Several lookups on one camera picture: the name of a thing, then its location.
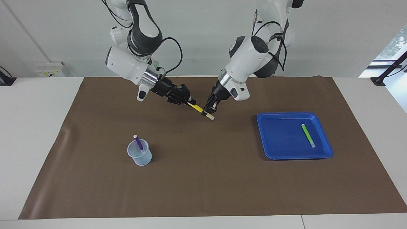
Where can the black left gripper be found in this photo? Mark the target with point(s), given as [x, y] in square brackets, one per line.
[220, 92]

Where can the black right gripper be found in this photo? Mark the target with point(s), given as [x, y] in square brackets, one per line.
[163, 88]

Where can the yellow pen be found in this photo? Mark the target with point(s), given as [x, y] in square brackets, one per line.
[198, 108]

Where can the purple pen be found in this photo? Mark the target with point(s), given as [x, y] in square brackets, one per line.
[138, 142]

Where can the green pen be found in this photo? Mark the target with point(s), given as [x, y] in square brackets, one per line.
[308, 135]

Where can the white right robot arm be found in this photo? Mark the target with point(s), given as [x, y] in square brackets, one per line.
[133, 60]

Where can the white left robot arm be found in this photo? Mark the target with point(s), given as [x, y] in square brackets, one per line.
[251, 57]

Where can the brown table mat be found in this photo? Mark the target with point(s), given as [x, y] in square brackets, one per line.
[203, 178]

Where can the translucent plastic cup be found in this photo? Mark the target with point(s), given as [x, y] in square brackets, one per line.
[141, 158]

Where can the blue plastic tray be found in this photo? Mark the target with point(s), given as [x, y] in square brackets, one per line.
[283, 140]

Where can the black table clamp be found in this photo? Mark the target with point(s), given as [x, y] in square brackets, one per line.
[6, 80]

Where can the window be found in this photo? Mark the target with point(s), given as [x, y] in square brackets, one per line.
[394, 47]

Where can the white wall socket box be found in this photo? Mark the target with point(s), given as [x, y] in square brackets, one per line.
[51, 70]

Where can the black camera stand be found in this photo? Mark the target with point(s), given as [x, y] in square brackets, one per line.
[380, 79]

